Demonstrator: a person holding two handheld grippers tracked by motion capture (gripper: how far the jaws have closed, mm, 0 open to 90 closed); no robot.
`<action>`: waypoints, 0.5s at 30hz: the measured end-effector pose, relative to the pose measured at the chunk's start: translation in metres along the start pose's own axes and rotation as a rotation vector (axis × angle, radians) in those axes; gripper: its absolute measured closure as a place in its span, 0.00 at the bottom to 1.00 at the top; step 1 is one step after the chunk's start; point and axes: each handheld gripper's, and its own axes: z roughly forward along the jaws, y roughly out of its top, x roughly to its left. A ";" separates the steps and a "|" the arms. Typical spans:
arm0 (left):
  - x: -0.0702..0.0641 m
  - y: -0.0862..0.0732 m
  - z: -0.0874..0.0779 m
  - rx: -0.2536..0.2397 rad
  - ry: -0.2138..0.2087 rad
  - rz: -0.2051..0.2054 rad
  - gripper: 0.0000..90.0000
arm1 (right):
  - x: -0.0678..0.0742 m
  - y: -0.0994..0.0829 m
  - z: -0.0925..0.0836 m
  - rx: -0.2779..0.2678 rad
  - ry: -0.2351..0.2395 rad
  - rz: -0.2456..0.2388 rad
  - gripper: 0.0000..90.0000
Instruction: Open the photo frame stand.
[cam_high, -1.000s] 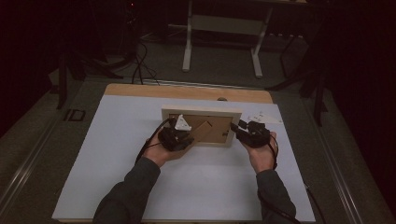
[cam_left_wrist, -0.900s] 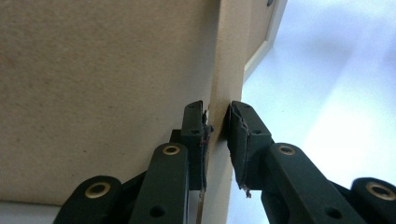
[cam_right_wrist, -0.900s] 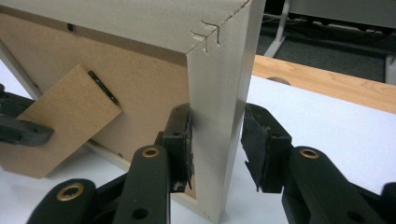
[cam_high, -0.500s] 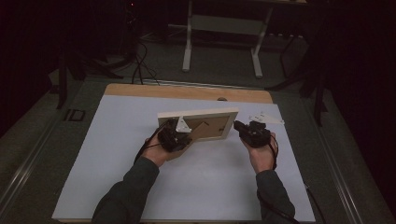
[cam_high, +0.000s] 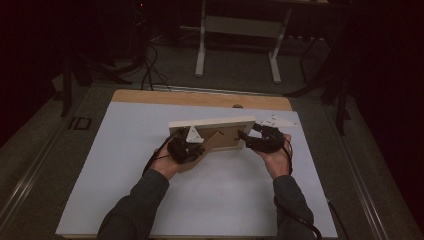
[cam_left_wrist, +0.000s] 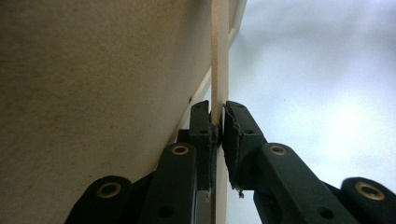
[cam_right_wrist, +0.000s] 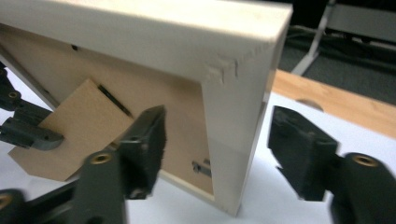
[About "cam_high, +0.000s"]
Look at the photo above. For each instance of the person's left hand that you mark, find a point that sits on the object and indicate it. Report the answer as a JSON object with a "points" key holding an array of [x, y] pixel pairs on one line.
{"points": [[166, 166]]}

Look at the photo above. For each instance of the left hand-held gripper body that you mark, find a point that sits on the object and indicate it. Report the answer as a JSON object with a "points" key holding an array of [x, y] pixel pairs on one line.
{"points": [[183, 151]]}

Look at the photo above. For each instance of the metal floor rail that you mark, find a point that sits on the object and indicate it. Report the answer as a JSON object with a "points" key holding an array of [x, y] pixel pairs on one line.
{"points": [[363, 186], [26, 180]]}

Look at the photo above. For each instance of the wooden photo frame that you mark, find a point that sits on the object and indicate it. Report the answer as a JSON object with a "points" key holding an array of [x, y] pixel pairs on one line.
{"points": [[220, 133]]}

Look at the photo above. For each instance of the person's right hand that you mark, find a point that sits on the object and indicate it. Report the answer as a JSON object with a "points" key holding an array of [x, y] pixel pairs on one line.
{"points": [[276, 163]]}

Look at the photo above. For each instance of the black metal stand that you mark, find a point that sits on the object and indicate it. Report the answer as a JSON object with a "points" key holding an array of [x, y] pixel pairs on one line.
{"points": [[340, 100]]}

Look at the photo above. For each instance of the round table grommet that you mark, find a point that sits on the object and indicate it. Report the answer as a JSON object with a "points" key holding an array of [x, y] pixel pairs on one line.
{"points": [[237, 106]]}

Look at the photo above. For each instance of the white metal desk frame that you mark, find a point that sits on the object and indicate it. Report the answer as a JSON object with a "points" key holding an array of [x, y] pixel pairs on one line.
{"points": [[200, 50]]}

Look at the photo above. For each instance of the black floor socket box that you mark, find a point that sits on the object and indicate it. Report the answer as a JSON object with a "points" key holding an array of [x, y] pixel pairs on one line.
{"points": [[80, 123]]}

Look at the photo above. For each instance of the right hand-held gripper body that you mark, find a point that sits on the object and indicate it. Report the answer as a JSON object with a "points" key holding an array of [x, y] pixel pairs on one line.
{"points": [[266, 140]]}

